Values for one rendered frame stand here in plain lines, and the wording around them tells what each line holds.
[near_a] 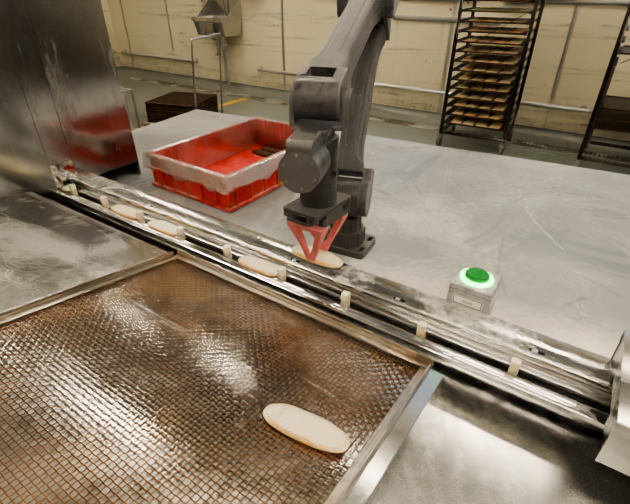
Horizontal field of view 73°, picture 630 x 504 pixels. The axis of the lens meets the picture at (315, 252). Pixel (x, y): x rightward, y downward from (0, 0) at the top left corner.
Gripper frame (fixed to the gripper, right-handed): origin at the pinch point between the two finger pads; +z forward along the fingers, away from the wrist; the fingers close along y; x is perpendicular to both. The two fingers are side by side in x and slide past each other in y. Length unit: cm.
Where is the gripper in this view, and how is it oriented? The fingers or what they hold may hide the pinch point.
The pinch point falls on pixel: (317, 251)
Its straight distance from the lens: 71.9
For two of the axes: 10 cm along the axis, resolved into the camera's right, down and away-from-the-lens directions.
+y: 5.6, -4.2, 7.2
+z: -0.1, 8.6, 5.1
